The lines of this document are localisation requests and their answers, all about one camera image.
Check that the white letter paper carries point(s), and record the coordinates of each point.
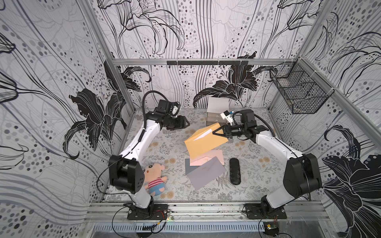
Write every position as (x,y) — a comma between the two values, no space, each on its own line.
(203,134)

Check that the black remote control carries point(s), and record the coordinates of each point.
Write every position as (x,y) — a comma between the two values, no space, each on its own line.
(234,170)

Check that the small green circuit board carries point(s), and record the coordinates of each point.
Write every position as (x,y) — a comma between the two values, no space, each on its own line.
(271,229)

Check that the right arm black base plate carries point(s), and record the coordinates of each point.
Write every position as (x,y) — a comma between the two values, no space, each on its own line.
(259,211)

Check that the pig plush toy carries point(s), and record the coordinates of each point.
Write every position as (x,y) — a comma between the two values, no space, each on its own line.
(153,179)

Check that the black wall bar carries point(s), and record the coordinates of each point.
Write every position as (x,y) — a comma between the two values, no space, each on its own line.
(204,62)

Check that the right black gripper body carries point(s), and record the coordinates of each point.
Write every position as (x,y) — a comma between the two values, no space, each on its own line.
(227,129)

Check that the pink envelope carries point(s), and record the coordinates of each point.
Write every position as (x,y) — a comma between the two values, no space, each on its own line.
(200,160)

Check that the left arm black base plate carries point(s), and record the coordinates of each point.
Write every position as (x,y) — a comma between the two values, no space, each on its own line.
(154,212)

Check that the white slotted cable duct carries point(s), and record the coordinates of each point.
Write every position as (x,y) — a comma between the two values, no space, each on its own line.
(184,227)

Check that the white mini drawer box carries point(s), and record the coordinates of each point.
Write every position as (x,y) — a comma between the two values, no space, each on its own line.
(215,107)

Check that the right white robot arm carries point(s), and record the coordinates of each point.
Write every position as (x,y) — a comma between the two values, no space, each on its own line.
(301,174)

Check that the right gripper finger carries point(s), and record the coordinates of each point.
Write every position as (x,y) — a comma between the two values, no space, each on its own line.
(220,135)
(220,130)

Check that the dark grey envelope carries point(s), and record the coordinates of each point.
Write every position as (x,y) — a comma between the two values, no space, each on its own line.
(188,167)

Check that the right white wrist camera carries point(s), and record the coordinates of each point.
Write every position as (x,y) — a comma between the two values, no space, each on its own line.
(227,116)

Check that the black wire basket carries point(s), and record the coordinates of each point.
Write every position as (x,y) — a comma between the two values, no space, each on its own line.
(299,88)

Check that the tan kraft envelope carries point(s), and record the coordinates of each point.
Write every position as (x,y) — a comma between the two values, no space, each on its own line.
(201,146)

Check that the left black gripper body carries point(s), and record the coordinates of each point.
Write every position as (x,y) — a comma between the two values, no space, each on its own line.
(172,122)

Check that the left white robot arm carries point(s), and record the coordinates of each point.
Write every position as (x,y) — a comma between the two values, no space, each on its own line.
(125,171)

